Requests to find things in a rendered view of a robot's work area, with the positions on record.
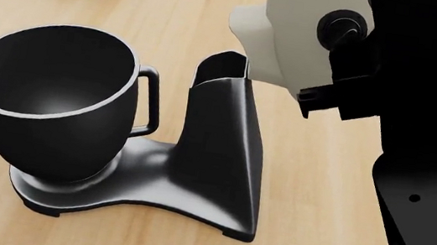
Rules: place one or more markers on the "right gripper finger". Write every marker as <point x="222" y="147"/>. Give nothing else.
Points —
<point x="375" y="3"/>
<point x="319" y="99"/>

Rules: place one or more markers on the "cream stand mixer head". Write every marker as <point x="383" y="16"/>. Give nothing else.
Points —
<point x="279" y="45"/>

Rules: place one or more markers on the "black stand mixer base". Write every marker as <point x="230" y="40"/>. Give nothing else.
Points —
<point x="219" y="148"/>

